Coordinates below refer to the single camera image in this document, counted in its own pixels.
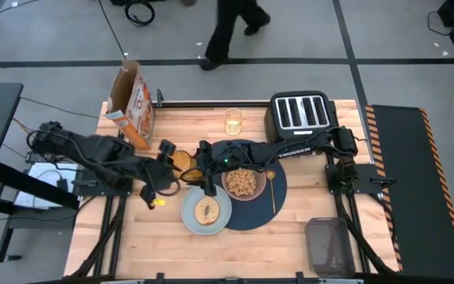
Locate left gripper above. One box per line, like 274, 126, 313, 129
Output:
139, 139, 181, 211

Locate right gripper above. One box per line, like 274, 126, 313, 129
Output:
196, 139, 236, 197

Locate amber glass of orange juice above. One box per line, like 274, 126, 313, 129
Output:
169, 149, 206, 184

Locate toasted bagel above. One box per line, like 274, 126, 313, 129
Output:
193, 195, 221, 226

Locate pale blue plate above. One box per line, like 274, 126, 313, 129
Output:
180, 184, 233, 237

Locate pink bowl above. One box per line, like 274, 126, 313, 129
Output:
221, 166, 268, 203

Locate orange pumpkin cereal box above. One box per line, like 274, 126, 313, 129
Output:
104, 59, 154, 152

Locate cereal rings heap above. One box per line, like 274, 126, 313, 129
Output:
226, 168, 258, 197

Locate dark blue round placemat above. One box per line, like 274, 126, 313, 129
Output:
210, 138, 288, 232

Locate black four-slot toaster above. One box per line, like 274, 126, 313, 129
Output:
264, 90, 337, 144

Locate walking person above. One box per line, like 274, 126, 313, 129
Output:
199, 0, 272, 73

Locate white paper sheets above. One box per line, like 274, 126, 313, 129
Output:
13, 161, 80, 209

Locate grey plastic container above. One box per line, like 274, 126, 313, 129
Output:
304, 216, 356, 278

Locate black hazard-striped floor mat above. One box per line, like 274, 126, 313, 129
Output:
363, 103, 454, 281

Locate black aluminium table frame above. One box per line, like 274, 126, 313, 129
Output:
25, 88, 454, 284

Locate coiled black floor cable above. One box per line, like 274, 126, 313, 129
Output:
124, 1, 156, 28

